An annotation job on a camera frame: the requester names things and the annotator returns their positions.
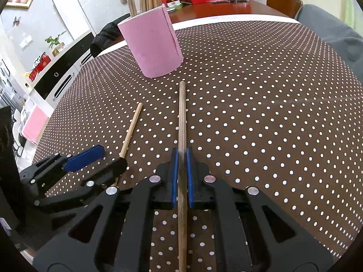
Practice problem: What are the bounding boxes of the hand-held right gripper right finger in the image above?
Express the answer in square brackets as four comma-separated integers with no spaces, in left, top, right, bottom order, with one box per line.
[186,147,334,272]

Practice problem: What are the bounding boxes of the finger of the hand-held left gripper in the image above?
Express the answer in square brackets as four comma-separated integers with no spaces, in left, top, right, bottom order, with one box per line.
[19,145,105,186]
[33,157,128,208]

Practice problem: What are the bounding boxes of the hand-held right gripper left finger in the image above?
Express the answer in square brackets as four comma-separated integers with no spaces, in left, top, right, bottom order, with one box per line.
[33,148,179,272]

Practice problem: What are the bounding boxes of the bamboo chopstick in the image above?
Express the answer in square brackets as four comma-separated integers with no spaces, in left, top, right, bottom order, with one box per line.
[115,102,144,187]
[177,81,188,272]

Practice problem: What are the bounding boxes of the pink cylindrical cup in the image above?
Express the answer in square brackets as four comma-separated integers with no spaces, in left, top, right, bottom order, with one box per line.
[117,5,184,78]

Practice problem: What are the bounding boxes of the pink cover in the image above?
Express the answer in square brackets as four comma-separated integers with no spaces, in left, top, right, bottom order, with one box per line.
[22,106,50,144]

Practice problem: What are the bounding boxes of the white sideboard cabinet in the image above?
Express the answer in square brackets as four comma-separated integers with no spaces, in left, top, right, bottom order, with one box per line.
[27,31,95,108]

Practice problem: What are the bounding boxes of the brown polka dot tablecloth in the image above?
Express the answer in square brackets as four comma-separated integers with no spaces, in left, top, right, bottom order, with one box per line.
[32,20,363,272]

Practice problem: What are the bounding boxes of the red snack basket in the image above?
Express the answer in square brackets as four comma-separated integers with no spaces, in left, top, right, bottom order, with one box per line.
[28,51,52,81]

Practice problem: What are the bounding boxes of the small potted plant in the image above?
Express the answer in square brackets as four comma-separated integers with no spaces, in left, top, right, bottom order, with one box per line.
[45,31,66,57]

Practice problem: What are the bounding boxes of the black jacket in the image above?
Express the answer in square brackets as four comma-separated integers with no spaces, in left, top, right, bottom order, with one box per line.
[90,13,131,58]

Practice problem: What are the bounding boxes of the white table mat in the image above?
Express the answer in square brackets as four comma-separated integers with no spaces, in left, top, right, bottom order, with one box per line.
[98,15,301,57]

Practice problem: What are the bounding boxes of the brown wooden chair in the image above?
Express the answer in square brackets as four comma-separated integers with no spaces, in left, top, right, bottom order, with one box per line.
[267,0,303,17]

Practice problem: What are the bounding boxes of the grey jacket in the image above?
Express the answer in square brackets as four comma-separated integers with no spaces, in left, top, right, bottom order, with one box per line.
[295,4,363,63]

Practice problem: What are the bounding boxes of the light green curtain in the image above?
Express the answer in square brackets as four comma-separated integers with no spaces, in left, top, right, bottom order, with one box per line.
[339,0,359,32]

